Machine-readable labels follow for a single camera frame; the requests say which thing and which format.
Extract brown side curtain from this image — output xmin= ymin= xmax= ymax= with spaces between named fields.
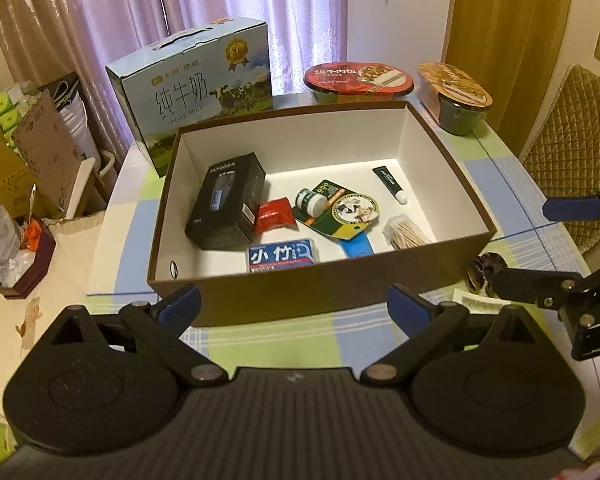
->
xmin=443 ymin=0 xmax=571 ymax=156

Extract cotton swab bag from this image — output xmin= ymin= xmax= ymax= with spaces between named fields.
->
xmin=382 ymin=214 xmax=431 ymax=250

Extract green card with badge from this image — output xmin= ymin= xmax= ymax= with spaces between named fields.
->
xmin=292 ymin=180 xmax=380 ymax=240

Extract white hair claw clip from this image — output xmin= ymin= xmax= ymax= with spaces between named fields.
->
xmin=452 ymin=288 xmax=507 ymax=315

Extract green tissue packs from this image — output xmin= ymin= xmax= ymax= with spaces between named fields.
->
xmin=0 ymin=81 xmax=38 ymax=150

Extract dark red small tray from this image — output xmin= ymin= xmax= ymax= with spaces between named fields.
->
xmin=0 ymin=217 xmax=56 ymax=300

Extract small white green jar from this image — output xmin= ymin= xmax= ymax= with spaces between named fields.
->
xmin=294 ymin=188 xmax=328 ymax=218

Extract green ointment tube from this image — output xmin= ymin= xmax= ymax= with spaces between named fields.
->
xmin=373 ymin=166 xmax=408 ymax=205

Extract blue milk carton box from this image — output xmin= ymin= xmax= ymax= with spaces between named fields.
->
xmin=106 ymin=18 xmax=273 ymax=177

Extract brown cardboard sorting box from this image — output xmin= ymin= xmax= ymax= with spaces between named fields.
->
xmin=147 ymin=101 xmax=495 ymax=327

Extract blue tissue packet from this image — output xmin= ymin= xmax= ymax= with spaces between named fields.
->
xmin=247 ymin=238 xmax=317 ymax=273

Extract red snack packet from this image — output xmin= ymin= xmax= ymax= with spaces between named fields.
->
xmin=254 ymin=197 xmax=296 ymax=235

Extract orange lid noodle bowl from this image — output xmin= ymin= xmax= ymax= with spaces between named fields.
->
xmin=417 ymin=62 xmax=493 ymax=136

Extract red lid noodle bowl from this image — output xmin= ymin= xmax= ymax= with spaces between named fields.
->
xmin=303 ymin=62 xmax=415 ymax=104

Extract quilted olive chair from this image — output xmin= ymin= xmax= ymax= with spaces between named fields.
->
xmin=522 ymin=65 xmax=600 ymax=252

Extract checkered tablecloth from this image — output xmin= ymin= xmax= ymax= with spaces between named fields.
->
xmin=86 ymin=91 xmax=600 ymax=461

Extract black product box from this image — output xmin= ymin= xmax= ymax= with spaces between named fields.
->
xmin=185 ymin=153 xmax=266 ymax=250

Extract purple window curtain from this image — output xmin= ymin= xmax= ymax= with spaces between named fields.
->
xmin=0 ymin=0 xmax=347 ymax=158

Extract brown cardboard carton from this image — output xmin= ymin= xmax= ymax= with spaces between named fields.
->
xmin=0 ymin=92 xmax=82 ymax=219

